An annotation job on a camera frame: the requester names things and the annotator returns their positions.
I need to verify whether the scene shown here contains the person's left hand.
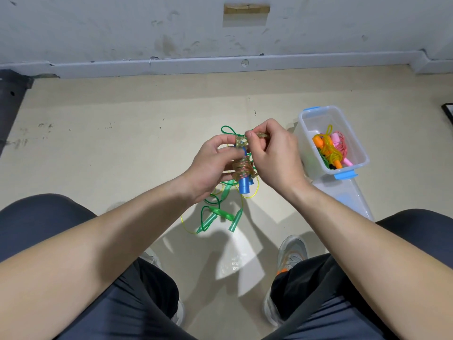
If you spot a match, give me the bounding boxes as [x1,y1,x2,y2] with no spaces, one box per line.
[180,134,246,204]

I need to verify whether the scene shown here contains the person's right hand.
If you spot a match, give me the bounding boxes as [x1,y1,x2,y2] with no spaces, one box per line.
[245,119,314,200]

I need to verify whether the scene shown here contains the blue handled glitter skipping rope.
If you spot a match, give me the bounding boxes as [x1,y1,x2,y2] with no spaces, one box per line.
[232,131,271,196]

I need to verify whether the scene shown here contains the pile of colourful jump ropes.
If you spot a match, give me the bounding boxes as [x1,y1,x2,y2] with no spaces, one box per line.
[180,125,263,235]

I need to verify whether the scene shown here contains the orange handled yellow skipping rope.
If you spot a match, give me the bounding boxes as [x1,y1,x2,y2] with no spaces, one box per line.
[312,124,345,170]

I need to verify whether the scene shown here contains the clear storage box blue latches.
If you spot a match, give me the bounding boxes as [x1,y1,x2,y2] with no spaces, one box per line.
[297,106,370,181]

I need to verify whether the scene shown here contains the pink skipping rope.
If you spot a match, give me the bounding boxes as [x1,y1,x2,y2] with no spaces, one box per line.
[329,131,353,167]

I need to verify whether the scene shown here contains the person's left forearm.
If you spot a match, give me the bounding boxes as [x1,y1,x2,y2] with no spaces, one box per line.
[0,177,195,340]

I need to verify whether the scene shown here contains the person's right forearm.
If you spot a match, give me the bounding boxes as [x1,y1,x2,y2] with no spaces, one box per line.
[292,182,453,340]

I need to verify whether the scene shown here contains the clear plastic box lid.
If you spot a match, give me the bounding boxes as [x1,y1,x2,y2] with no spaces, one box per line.
[315,177,375,222]

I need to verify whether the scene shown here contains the grey right shoe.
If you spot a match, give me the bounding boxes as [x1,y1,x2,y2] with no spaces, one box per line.
[263,233,310,329]

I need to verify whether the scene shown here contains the grey shoe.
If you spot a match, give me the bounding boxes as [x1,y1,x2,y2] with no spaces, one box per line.
[263,233,310,329]
[138,247,186,327]

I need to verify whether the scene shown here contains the grey left shoe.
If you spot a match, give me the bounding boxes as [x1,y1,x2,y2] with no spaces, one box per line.
[138,247,186,327]

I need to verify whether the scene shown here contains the black shorts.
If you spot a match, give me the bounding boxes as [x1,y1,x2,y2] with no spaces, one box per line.
[0,193,453,340]

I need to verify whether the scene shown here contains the small wooden wall block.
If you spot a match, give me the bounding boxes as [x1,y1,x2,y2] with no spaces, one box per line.
[224,3,271,16]

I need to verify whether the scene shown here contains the black metal rack frame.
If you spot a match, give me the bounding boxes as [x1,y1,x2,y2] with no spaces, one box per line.
[0,70,34,156]

